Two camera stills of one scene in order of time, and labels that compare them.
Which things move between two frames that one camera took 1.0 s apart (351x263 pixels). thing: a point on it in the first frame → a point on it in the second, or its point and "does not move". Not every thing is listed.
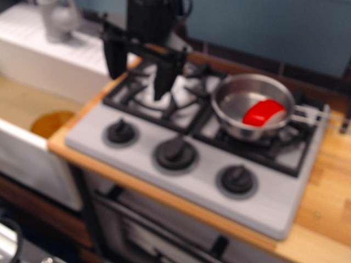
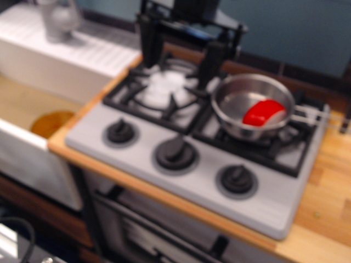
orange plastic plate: [49, 124] does not move
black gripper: [149, 26] → [205, 18]
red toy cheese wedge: [264, 113] does not move
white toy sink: [38, 75] does not move
